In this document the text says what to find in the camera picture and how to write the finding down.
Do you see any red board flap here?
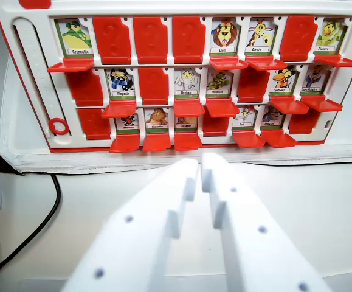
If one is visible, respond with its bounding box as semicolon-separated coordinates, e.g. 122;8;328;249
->
92;16;132;66

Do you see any red and white game board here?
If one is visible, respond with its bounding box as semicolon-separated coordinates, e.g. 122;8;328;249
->
0;0;352;153

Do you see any black cable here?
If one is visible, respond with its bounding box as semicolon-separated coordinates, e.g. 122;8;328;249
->
0;173;63;292

